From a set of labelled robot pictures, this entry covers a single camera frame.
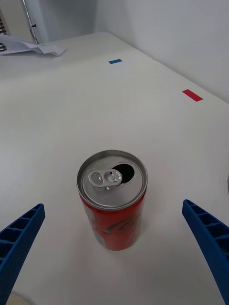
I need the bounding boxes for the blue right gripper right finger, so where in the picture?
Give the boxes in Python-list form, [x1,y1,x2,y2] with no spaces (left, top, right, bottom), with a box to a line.
[182,199,229,305]

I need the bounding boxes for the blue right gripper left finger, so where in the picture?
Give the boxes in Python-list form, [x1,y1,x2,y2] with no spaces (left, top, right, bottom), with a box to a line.
[0,203,46,305]

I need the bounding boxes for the red drink can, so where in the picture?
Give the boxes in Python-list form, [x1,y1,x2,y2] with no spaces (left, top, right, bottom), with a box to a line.
[76,149,149,251]

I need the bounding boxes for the white paper sheets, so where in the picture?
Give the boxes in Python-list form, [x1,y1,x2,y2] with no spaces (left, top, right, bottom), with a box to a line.
[0,34,68,57]

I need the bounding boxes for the silver metal pole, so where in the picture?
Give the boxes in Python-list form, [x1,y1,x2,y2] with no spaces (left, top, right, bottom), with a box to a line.
[21,0,40,44]

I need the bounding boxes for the thin black cable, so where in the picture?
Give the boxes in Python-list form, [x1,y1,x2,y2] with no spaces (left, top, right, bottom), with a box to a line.
[29,23,38,39]

